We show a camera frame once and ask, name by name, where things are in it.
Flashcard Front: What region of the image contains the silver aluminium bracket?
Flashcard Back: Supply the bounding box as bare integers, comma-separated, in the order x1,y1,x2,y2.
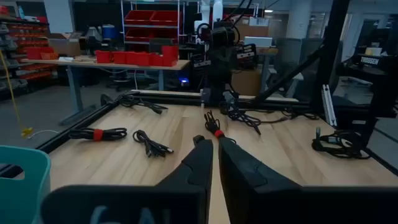
321,83,338,128

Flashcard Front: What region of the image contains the black Trossen labelled stand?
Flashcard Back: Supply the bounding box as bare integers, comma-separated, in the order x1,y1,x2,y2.
338,52,398,119

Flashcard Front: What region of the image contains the red plastic storage bin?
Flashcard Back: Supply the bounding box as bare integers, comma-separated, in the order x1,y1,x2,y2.
126,51,152,67
150,45,180,68
95,49,113,65
112,51,127,65

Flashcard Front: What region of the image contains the dark shelving with red bins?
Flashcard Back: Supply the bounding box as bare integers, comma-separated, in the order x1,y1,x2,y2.
0,5,54,96

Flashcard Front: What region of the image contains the teal plastic bin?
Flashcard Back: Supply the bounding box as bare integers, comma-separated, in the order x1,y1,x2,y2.
0,145,52,224

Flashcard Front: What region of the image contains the blue barrel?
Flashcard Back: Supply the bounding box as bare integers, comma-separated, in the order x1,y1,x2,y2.
101,24,121,41

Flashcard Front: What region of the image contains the black USB-C cable bundle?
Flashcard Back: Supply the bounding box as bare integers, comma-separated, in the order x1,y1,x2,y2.
311,126,371,161
132,129,175,158
226,107,290,136
115,94,169,115

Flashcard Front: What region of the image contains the yellow hanging cable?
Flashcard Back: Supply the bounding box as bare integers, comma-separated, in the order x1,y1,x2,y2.
0,50,34,139

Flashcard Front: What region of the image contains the white wire shelf rack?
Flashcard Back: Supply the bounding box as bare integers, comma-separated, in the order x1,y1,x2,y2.
120,0,185,47

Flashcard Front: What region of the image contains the black cable bundle red tie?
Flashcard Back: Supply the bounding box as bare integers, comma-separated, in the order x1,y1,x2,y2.
203,110,238,144
68,126,128,142

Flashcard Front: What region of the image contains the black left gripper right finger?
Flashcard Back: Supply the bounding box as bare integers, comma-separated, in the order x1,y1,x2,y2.
218,138,398,224

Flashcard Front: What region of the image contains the brown cardboard box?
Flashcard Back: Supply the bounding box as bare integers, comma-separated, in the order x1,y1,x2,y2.
231,68,262,97

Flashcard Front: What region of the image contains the wooden-top work table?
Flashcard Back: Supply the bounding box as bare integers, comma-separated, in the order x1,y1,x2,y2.
21,57,191,126

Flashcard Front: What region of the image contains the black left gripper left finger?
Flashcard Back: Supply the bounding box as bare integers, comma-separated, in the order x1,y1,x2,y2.
40,135,214,224

